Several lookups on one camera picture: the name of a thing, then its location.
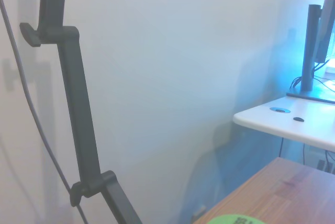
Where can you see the clear water bottle green label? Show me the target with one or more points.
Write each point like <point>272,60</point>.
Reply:
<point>235,220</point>

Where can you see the dark monitor stand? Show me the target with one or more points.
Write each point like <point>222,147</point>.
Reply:
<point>310,51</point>

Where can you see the white desk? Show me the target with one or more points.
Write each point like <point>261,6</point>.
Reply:
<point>293,127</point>

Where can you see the small black oval object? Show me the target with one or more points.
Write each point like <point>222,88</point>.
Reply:
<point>298,119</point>

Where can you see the computer monitor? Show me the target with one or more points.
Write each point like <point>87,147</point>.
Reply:
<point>327,20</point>

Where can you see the black jointed camera stand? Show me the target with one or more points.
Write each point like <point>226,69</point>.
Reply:
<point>76,98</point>

